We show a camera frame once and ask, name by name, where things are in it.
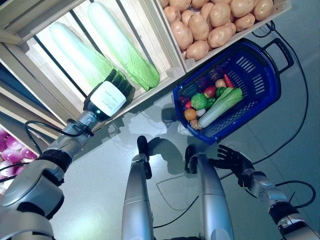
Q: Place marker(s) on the red apple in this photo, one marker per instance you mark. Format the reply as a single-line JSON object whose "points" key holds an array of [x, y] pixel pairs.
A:
{"points": [[210, 91]]}

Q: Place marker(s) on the purple white turnip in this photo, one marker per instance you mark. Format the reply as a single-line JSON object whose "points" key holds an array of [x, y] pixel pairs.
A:
{"points": [[28, 153], [11, 155]]}

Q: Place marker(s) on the green white napa cabbage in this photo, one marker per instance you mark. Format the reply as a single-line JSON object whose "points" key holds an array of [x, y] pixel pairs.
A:
{"points": [[120, 42], [70, 47]]}

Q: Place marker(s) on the small tan potato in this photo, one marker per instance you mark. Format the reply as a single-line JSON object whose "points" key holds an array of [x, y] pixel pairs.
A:
{"points": [[220, 83]]}

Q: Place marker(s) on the white garlic bulb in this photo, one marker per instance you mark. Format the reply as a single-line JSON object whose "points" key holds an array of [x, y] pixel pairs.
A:
{"points": [[201, 113]]}

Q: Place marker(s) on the small green white bok choy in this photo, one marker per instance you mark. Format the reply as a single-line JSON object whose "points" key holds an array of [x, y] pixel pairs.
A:
{"points": [[220, 107]]}

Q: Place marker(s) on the orange fruit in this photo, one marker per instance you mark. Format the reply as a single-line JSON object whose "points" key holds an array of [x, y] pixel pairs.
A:
{"points": [[190, 114]]}

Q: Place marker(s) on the blue plastic shopping basket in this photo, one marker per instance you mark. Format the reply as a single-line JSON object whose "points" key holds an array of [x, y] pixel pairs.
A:
{"points": [[178, 100]]}

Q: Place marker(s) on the small red tomato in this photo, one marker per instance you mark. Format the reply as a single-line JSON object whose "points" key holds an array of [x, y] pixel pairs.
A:
{"points": [[188, 105]]}

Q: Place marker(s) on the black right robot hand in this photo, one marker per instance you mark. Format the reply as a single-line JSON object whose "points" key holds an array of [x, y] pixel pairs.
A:
{"points": [[237, 162]]}

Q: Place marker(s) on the small red carrot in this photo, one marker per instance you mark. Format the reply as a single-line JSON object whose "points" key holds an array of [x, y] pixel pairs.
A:
{"points": [[228, 80]]}

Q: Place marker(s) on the silver right robot leg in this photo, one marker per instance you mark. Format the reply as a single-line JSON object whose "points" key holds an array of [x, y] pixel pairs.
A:
{"points": [[215, 200]]}

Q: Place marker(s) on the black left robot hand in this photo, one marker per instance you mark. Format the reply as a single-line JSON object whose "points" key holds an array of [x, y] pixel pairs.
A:
{"points": [[107, 97]]}

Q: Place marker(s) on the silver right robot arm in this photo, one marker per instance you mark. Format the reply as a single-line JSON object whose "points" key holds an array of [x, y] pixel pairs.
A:
{"points": [[262, 186]]}

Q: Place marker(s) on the small green pepper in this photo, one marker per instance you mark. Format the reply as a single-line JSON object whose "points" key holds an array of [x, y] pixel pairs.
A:
{"points": [[211, 101]]}

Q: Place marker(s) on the wooden slat crate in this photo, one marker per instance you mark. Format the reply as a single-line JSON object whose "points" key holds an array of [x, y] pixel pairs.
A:
{"points": [[281, 10], [162, 45]]}

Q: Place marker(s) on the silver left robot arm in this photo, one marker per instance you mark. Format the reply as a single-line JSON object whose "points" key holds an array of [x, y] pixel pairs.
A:
{"points": [[30, 190]]}

